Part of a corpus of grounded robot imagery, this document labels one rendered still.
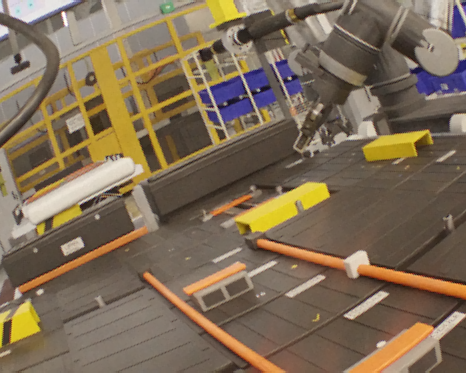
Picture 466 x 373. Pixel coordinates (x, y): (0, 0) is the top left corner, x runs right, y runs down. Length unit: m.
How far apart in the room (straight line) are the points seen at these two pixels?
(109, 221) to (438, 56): 0.90
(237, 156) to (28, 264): 0.66
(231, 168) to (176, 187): 0.15
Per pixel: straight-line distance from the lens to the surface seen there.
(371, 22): 1.09
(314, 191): 1.09
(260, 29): 1.50
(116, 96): 10.92
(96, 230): 1.46
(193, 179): 1.50
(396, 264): 0.64
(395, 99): 2.27
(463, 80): 3.46
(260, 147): 1.56
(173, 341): 0.69
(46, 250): 1.45
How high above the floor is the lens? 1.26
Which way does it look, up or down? 10 degrees down
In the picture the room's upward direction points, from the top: 22 degrees counter-clockwise
